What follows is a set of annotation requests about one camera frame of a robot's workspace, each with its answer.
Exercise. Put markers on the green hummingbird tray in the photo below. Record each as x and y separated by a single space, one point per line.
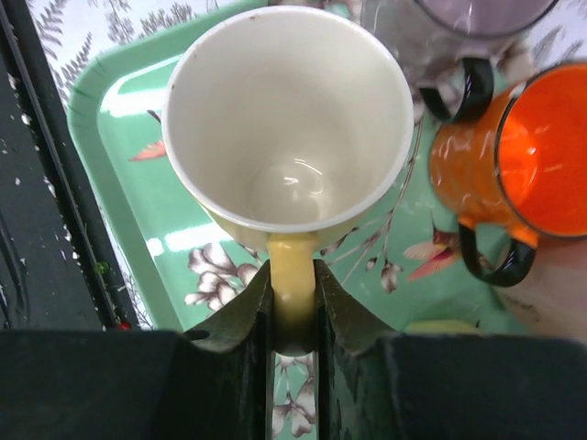
182 266

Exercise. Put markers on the floral table mat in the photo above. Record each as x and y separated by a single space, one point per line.
74 33

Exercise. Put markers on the orange mug black handle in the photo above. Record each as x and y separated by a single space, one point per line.
521 166

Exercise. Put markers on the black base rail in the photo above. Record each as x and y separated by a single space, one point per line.
58 268

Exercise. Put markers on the lime green mug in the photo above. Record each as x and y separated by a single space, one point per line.
441 327

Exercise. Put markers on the lilac mug black handle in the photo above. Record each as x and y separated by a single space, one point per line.
446 48

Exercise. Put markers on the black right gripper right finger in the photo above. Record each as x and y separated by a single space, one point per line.
373 382

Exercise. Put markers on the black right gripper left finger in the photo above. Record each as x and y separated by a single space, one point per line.
213 381

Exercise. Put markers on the yellow mug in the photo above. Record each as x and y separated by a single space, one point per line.
287 124

